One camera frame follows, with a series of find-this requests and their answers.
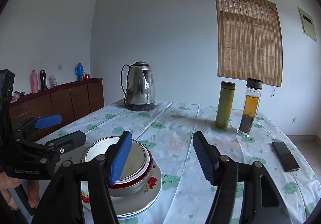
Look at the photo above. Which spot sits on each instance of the blue thermos jug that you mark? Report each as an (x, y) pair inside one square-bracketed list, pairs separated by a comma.
[(80, 72)]

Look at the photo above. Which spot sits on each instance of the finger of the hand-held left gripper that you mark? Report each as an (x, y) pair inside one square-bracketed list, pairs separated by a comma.
[(49, 121), (72, 140)]

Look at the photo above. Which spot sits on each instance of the black kettle base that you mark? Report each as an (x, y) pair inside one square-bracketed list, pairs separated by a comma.
[(140, 108)]

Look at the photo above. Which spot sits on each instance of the glass tea bottle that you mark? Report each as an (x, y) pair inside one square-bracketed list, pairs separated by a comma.
[(249, 108)]

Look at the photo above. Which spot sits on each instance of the green thermos bottle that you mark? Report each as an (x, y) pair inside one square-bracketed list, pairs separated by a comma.
[(224, 106)]

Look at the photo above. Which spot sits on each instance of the white enamel bowl red outside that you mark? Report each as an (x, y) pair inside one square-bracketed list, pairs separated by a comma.
[(136, 158)]

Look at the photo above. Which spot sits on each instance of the red flower white plate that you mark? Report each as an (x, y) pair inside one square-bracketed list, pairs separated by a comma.
[(140, 201)]

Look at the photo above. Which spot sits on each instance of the black smartphone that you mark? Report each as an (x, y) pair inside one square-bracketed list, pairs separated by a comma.
[(286, 156)]

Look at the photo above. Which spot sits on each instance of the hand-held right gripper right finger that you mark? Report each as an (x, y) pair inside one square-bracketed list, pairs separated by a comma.
[(203, 156)]

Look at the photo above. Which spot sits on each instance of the clear plastic bag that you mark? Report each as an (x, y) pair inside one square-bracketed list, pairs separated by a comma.
[(52, 81)]

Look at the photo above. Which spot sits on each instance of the stainless steel bowl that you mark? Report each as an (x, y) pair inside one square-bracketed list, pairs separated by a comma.
[(130, 188)]

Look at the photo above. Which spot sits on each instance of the brown wooden sideboard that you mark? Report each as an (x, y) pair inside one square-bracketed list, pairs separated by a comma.
[(65, 103)]

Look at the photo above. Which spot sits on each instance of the small red white packet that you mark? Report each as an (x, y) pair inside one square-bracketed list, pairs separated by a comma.
[(18, 96)]

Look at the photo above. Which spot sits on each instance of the black water bottle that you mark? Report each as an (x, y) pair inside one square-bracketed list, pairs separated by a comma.
[(43, 80)]

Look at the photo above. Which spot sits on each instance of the bamboo window blind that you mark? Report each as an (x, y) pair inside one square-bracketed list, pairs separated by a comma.
[(248, 38)]

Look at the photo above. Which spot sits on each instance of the pink water bottle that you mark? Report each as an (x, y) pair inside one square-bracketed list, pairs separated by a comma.
[(34, 83)]

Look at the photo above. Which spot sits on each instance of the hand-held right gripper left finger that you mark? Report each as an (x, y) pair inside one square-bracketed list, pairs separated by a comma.
[(121, 156)]

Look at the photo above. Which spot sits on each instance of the person's left hand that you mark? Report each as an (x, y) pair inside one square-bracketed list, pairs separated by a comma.
[(7, 188)]

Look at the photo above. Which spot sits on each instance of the stainless steel electric kettle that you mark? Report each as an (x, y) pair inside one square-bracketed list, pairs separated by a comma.
[(140, 83)]

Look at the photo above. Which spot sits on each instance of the pale green wall panel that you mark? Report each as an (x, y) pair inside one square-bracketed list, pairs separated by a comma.
[(307, 24)]

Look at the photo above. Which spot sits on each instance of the small red jar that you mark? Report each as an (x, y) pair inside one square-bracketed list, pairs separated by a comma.
[(87, 77)]

